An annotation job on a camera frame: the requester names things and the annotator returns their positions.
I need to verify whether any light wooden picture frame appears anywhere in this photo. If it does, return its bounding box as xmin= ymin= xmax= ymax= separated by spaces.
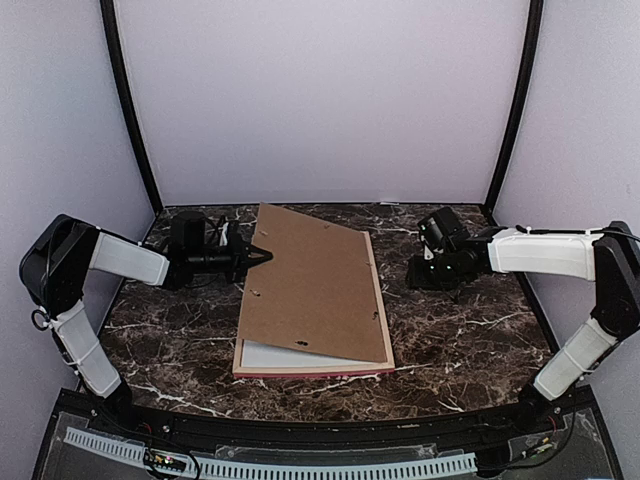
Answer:
xmin=232 ymin=231 xmax=395 ymax=379

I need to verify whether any white slotted cable duct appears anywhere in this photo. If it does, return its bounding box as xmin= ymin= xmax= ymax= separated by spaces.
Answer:
xmin=63 ymin=427 xmax=477 ymax=479

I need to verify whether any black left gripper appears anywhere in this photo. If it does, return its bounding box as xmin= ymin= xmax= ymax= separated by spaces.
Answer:
xmin=189 ymin=232 xmax=273 ymax=284

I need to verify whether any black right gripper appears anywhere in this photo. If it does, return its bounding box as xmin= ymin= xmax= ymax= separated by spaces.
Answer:
xmin=406 ymin=250 xmax=461 ymax=291

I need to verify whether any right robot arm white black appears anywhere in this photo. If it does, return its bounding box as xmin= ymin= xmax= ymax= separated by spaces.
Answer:
xmin=406 ymin=208 xmax=639 ymax=434

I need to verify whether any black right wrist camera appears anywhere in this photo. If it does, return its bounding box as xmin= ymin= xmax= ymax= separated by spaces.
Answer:
xmin=418 ymin=207 xmax=470 ymax=252

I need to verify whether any black corner post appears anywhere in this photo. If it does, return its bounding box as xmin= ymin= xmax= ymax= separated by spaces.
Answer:
xmin=99 ymin=0 xmax=164 ymax=216
xmin=484 ymin=0 xmax=544 ymax=214

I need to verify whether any black right corner post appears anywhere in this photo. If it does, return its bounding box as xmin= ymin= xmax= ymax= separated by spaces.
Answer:
xmin=484 ymin=0 xmax=544 ymax=214

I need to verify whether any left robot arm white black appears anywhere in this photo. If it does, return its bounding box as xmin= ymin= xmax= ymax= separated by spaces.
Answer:
xmin=19 ymin=211 xmax=273 ymax=399

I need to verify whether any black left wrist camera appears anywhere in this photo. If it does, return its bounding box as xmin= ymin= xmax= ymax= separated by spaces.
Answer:
xmin=169 ymin=211 xmax=206 ymax=251

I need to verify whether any black left corner post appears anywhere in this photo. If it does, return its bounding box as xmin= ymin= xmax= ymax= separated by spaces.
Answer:
xmin=99 ymin=0 xmax=164 ymax=216

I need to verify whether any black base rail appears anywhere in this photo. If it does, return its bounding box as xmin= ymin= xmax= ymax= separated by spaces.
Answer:
xmin=33 ymin=387 xmax=622 ymax=479

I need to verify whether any brown cardboard backing board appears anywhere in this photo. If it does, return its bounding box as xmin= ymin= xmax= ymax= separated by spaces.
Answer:
xmin=238 ymin=204 xmax=389 ymax=363

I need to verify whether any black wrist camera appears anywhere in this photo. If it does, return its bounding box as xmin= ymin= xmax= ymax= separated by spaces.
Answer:
xmin=418 ymin=207 xmax=470 ymax=252
xmin=169 ymin=211 xmax=206 ymax=251

